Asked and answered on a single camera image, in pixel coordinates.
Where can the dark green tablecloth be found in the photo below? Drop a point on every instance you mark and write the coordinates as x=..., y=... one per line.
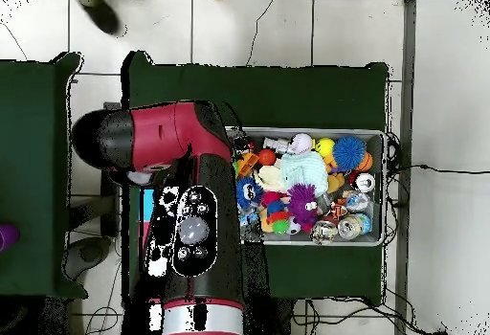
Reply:
x=30, y=159
x=287, y=93

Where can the white baseball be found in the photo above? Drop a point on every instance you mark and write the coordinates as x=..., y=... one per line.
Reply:
x=301, y=143

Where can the crushed silver can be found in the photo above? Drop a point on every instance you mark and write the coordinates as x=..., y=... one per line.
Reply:
x=350, y=227

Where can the purple spiky toy with eyes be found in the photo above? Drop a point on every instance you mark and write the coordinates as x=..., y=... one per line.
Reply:
x=300, y=203

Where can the mint green cloth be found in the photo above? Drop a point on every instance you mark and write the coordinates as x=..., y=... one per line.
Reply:
x=304, y=168

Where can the person's foot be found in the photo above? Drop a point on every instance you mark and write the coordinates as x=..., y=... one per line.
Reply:
x=101, y=15

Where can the wooden box with three holes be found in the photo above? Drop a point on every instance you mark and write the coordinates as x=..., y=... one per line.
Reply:
x=147, y=205

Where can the purple object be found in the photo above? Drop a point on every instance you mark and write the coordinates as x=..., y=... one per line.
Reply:
x=7, y=237

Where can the orange ball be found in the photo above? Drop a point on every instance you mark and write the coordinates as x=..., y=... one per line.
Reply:
x=267, y=157

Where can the blue spiky ball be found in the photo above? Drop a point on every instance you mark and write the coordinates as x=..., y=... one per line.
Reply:
x=349, y=152

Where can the cream cloth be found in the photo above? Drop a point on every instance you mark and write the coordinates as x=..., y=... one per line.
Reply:
x=270, y=178

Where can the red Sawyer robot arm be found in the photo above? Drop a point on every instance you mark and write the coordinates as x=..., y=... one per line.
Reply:
x=160, y=136

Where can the shallow mesh bin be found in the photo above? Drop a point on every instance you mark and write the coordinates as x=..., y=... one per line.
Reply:
x=325, y=131

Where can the yellow smiley ball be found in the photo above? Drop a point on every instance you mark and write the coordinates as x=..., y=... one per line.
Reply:
x=325, y=147

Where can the blue spiky toy with eyes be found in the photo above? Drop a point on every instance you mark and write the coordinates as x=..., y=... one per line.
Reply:
x=249, y=193

